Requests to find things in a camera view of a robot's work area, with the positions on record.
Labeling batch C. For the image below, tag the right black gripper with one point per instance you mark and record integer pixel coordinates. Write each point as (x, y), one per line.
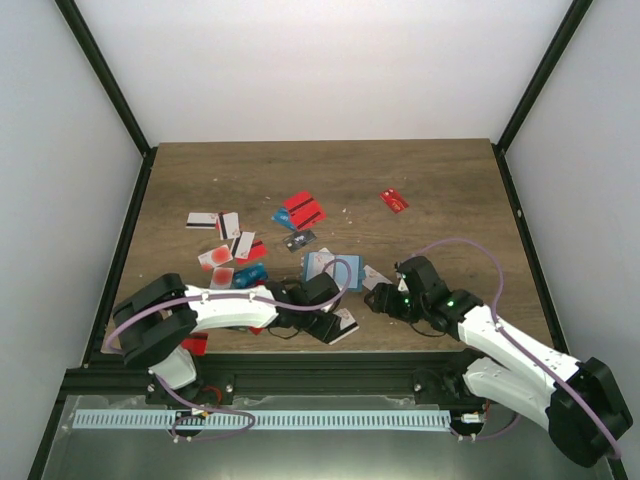
(384, 299)

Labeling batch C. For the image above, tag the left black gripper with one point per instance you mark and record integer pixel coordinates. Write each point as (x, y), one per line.
(327, 332)

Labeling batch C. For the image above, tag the teal card holder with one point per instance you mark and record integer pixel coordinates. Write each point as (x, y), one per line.
(338, 267)

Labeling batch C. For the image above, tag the white striped sunset card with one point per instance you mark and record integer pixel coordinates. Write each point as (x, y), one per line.
(347, 325)

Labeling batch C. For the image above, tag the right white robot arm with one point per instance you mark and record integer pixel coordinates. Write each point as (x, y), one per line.
(579, 404)

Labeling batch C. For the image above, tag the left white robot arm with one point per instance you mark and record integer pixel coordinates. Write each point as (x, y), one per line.
(151, 325)

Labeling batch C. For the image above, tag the white VIP sunset card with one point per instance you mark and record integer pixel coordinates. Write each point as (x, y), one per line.
(372, 278)

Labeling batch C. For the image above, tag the black VIP card upper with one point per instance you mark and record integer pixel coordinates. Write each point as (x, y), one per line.
(298, 240)

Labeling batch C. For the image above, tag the blue VIP card lower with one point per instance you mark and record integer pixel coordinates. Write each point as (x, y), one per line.
(249, 277)

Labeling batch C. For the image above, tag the blue vip card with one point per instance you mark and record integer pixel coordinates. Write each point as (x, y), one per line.
(282, 217)
(249, 277)

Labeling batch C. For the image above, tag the red card under white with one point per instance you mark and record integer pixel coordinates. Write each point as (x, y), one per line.
(257, 250)

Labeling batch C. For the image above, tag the white card red circle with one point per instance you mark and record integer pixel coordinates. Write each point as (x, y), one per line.
(215, 258)

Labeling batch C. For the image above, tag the red card far right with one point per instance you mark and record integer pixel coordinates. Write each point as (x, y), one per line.
(394, 200)

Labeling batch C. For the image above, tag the white card vertical stripe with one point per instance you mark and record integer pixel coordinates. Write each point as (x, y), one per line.
(228, 225)

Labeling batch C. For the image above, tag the red stripe card front edge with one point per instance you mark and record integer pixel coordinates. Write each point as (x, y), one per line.
(196, 344)

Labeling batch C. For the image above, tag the white card black stripe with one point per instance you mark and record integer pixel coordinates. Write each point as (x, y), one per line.
(202, 220)

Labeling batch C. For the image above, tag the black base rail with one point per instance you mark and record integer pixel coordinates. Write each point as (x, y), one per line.
(430, 377)

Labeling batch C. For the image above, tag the light blue slotted rail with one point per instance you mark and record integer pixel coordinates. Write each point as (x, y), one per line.
(420, 420)

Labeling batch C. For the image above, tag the black frame post right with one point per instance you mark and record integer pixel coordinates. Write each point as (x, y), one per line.
(561, 39)

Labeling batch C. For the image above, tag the black frame post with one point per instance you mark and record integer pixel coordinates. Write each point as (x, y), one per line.
(561, 39)
(92, 52)

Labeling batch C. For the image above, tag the black frame post left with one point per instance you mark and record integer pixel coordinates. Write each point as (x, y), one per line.
(92, 52)

